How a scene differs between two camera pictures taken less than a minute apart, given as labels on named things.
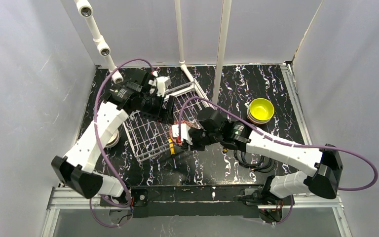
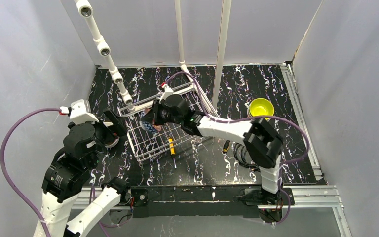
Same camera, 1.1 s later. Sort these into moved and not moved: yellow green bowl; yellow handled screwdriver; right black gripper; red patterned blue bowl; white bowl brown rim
Moved: right black gripper; red patterned blue bowl
Not moved: white bowl brown rim; yellow handled screwdriver; yellow green bowl
